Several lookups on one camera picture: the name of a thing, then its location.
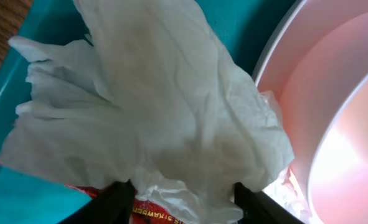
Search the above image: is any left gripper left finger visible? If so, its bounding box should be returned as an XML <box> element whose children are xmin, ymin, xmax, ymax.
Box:
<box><xmin>59</xmin><ymin>181</ymin><xmax>135</xmax><ymax>224</ymax></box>

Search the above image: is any pink plate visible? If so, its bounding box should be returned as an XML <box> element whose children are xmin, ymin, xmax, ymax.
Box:
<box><xmin>253</xmin><ymin>0</ymin><xmax>368</xmax><ymax>223</ymax></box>

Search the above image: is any white napkin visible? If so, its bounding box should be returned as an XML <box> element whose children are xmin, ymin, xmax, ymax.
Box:
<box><xmin>0</xmin><ymin>0</ymin><xmax>294</xmax><ymax>223</ymax></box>

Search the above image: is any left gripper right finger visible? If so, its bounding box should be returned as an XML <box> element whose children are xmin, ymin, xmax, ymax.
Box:
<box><xmin>234</xmin><ymin>182</ymin><xmax>302</xmax><ymax>224</ymax></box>

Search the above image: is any red snack wrapper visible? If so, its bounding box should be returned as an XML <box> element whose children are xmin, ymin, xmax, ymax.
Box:
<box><xmin>68</xmin><ymin>185</ymin><xmax>183</xmax><ymax>224</ymax></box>

